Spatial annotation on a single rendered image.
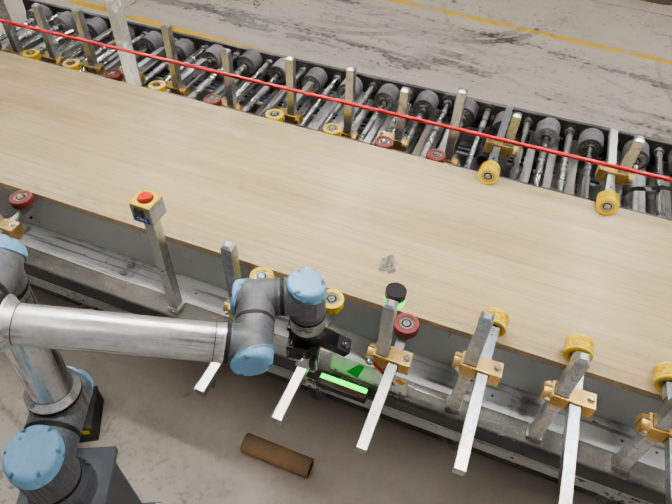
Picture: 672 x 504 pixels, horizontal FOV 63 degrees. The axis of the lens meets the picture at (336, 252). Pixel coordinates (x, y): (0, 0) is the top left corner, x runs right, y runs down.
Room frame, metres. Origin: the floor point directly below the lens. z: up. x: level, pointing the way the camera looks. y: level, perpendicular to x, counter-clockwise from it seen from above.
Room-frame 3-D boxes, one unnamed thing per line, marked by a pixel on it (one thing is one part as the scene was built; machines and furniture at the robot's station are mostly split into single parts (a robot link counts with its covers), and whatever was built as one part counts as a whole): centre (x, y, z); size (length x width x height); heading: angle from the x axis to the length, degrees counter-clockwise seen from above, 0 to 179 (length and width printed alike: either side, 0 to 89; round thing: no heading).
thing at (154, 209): (1.19, 0.56, 1.18); 0.07 x 0.07 x 0.08; 70
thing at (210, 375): (1.00, 0.31, 0.82); 0.43 x 0.03 x 0.04; 160
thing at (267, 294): (0.80, 0.18, 1.27); 0.12 x 0.12 x 0.09; 5
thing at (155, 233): (1.19, 0.56, 0.93); 0.05 x 0.04 x 0.45; 70
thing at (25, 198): (1.52, 1.19, 0.85); 0.08 x 0.08 x 0.11
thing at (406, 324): (1.02, -0.23, 0.85); 0.08 x 0.08 x 0.11
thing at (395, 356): (0.93, -0.18, 0.85); 0.13 x 0.06 x 0.05; 70
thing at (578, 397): (0.76, -0.65, 0.95); 0.13 x 0.06 x 0.05; 70
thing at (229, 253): (1.11, 0.31, 0.90); 0.03 x 0.03 x 0.48; 70
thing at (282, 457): (0.95, 0.21, 0.04); 0.30 x 0.08 x 0.08; 70
